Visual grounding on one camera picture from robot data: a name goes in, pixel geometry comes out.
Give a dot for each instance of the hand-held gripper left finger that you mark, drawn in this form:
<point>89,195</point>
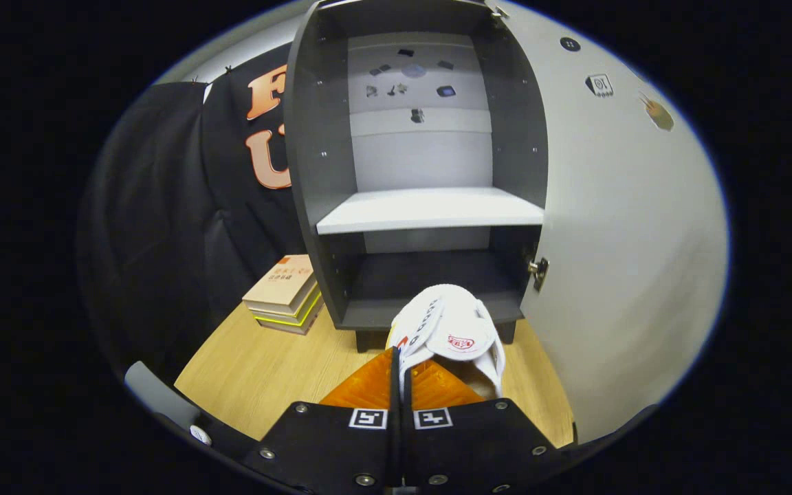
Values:
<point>327,447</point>

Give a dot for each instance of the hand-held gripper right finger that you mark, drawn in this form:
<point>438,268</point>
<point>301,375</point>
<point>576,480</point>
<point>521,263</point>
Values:
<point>478,447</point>

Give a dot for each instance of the white shoe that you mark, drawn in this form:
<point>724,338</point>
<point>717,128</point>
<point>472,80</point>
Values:
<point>461,323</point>

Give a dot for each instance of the dark grey shoe cabinet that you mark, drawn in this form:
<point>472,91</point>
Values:
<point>320,172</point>

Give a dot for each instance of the yellow edged book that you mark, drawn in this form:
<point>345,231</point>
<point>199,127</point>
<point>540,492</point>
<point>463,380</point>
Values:
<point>296,320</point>

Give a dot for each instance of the orange beige book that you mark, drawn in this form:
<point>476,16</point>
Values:
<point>282,285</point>

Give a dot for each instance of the black backdrop cloth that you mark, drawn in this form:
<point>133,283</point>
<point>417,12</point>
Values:
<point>162,206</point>

